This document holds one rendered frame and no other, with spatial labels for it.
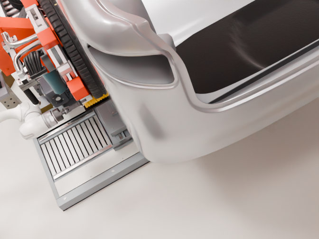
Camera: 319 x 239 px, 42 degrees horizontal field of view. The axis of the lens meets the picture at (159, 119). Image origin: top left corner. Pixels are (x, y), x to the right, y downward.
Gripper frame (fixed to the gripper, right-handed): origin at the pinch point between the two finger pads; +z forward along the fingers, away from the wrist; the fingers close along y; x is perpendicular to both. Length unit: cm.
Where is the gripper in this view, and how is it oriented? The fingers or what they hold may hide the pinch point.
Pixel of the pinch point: (86, 99)
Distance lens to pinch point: 243.0
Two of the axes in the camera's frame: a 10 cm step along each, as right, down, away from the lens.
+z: 8.7, -4.9, 0.9
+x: -4.7, -8.7, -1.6
